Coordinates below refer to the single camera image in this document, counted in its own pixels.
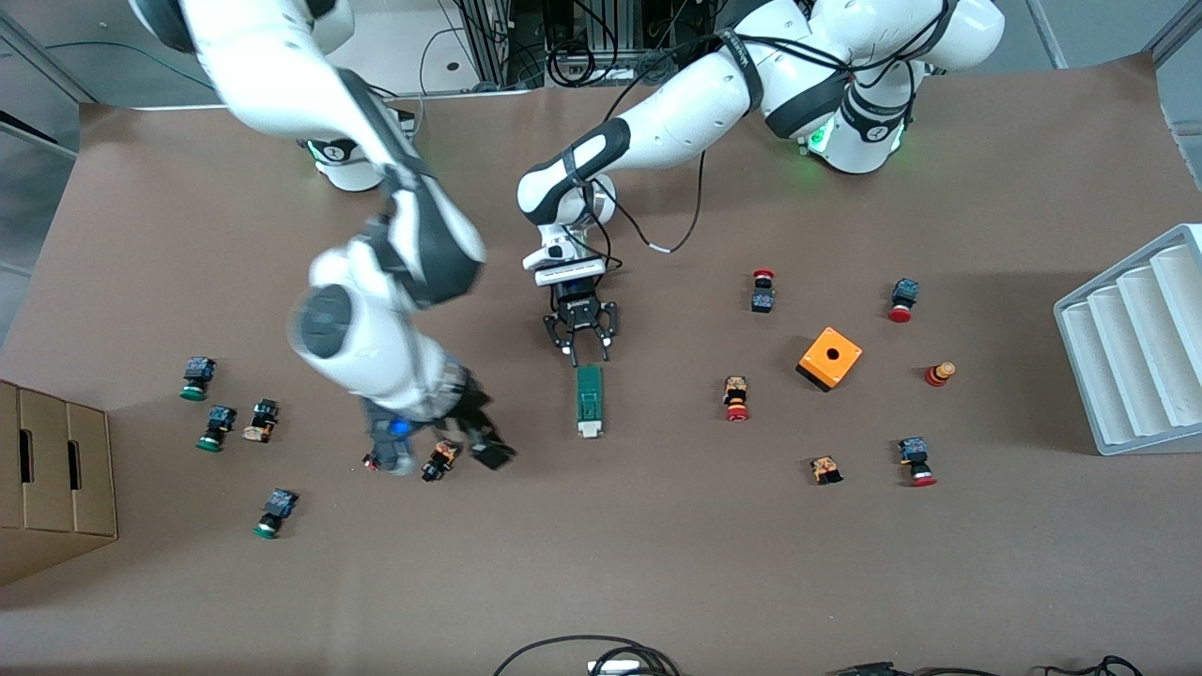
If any white platform board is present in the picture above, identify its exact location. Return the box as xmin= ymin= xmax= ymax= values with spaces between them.
xmin=347 ymin=0 xmax=546 ymax=100

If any black looped cable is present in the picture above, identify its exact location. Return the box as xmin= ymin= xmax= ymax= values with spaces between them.
xmin=493 ymin=636 xmax=682 ymax=676

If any green mushroom push button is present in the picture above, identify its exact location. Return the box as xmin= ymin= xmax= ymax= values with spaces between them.
xmin=195 ymin=405 xmax=239 ymax=453
xmin=179 ymin=356 xmax=218 ymax=403
xmin=252 ymin=488 xmax=300 ymax=541

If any white ridged plastic tray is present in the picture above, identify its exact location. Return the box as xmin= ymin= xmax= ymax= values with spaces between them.
xmin=1052 ymin=223 xmax=1202 ymax=457

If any brown cardboard box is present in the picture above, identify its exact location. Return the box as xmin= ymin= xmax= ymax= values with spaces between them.
xmin=0 ymin=378 xmax=119 ymax=588

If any aluminium rack with cables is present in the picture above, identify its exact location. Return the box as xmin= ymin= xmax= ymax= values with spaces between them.
xmin=451 ymin=0 xmax=752 ymax=90

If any green load switch white lever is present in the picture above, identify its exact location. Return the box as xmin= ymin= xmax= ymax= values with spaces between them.
xmin=575 ymin=364 xmax=607 ymax=440

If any orange button enclosure box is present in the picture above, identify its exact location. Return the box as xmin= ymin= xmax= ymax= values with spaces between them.
xmin=795 ymin=326 xmax=864 ymax=393

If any black straight cable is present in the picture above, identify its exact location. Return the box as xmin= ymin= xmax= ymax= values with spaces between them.
xmin=831 ymin=661 xmax=1006 ymax=676

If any black curly cable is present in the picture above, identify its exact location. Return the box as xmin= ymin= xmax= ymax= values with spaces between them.
xmin=1033 ymin=654 xmax=1147 ymax=676

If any black round button orange block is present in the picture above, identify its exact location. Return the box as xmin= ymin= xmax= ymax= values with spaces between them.
xmin=420 ymin=439 xmax=462 ymax=484

